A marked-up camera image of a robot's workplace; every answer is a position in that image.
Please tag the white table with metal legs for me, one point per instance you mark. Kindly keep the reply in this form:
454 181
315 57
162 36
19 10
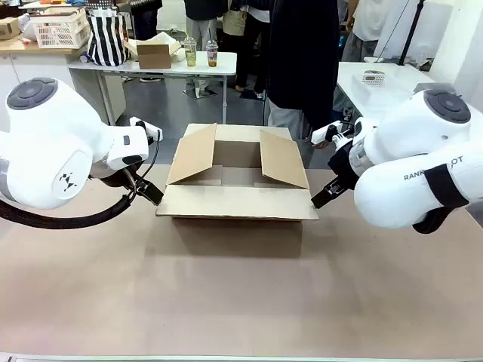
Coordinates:
151 64

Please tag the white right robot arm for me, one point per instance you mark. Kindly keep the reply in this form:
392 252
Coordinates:
400 151

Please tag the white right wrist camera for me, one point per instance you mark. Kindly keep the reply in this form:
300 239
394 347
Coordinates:
320 134

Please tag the plastic cup with yellow drink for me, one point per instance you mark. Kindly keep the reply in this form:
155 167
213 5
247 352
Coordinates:
189 54

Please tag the person in dark coat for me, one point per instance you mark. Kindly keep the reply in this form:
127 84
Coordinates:
302 56

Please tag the black white striped bag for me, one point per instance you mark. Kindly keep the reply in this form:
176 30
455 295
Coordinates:
107 37

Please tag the bystander in black trousers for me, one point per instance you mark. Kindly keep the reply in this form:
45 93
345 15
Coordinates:
251 45

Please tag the white glossy side table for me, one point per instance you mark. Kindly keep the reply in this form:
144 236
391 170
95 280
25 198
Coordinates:
377 94

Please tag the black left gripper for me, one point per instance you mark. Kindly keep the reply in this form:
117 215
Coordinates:
119 179

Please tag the large brown cardboard box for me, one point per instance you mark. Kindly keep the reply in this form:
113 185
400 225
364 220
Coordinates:
234 203

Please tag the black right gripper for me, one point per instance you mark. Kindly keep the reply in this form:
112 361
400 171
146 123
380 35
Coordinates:
343 162

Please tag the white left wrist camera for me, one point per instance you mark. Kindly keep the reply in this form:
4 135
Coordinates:
149 130

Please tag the black tripod pole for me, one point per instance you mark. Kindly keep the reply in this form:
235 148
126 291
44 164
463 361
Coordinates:
409 34

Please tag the bystander in grey trousers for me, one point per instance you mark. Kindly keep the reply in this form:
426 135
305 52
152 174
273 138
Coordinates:
203 22

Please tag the small open cardboard box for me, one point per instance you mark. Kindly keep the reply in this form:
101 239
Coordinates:
154 56

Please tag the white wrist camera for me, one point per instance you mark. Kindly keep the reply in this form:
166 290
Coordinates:
320 134
149 130

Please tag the plastic cup with orange drink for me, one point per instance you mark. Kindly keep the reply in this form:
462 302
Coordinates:
212 56

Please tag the bystander in white shirt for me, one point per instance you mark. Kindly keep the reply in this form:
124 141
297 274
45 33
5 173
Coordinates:
362 22

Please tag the white plastic lattice basket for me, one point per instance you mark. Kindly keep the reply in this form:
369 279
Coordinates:
60 32

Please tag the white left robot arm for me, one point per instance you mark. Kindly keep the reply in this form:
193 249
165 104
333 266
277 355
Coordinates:
45 143

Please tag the small white patterned basket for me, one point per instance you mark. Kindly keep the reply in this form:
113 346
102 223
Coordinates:
373 78

